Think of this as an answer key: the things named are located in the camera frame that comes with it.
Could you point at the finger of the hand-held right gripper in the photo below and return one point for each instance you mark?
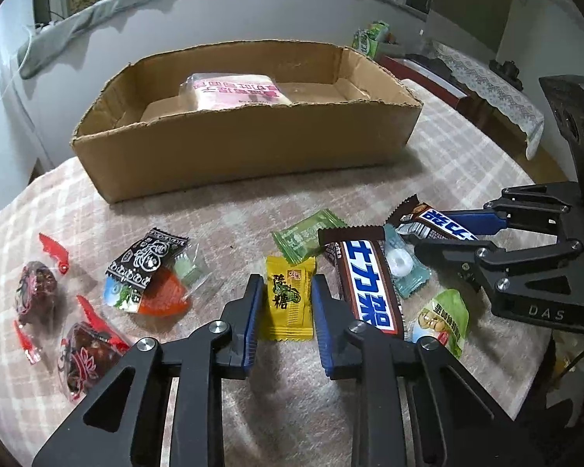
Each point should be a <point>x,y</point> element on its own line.
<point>472,220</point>
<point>447,258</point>

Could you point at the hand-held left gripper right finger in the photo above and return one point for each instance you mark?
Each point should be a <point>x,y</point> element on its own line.
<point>323,331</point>

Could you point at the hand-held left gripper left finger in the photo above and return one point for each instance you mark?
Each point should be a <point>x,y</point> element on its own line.
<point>250,323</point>

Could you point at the yellow candy packet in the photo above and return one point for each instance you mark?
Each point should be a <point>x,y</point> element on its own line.
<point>284,301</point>

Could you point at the small brown chocolate bar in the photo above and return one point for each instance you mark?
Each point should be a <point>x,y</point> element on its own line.
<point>428,219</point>

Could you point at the clear light blue candy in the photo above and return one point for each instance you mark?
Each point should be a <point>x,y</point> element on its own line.
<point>400,262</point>

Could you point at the large brown chocolate bar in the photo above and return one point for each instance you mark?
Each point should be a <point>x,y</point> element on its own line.
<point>365,287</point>

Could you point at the green nut packet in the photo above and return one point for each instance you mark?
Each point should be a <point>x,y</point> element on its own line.
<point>443,321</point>

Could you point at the clear pale green candy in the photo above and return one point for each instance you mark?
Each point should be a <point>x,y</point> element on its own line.
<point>189,270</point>

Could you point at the orange jelly cup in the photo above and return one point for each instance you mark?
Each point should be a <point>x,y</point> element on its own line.
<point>163,296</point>

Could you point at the green candy packet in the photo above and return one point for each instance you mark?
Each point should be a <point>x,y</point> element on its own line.
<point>304,236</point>

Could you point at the black patterned snack packet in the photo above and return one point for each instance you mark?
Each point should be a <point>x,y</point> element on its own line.
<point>146,255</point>

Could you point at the red twist-wrapped dark candy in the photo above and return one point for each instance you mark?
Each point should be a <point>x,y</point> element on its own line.
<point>36,287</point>
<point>85,360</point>

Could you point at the cardboard box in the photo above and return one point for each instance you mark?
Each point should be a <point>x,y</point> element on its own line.
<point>224,155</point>

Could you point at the white lace cloth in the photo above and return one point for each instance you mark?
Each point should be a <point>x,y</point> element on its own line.
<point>486,80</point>

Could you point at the small dark figurine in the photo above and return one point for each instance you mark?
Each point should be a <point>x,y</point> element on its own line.
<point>506,70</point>

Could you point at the black case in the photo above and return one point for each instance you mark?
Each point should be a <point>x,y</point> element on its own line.
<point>435,70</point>

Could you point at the red box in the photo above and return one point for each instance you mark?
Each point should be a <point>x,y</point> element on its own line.
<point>394,68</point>

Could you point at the green tissue box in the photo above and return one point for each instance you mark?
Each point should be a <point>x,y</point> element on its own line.
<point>370,39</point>

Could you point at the olive curtain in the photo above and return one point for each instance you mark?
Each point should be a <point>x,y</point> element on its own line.
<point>472,0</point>

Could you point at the pink snack packet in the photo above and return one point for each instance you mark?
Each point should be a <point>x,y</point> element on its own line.
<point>233,90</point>

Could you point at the grey windowsill cloth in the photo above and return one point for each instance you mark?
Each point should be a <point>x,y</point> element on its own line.
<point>78,14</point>

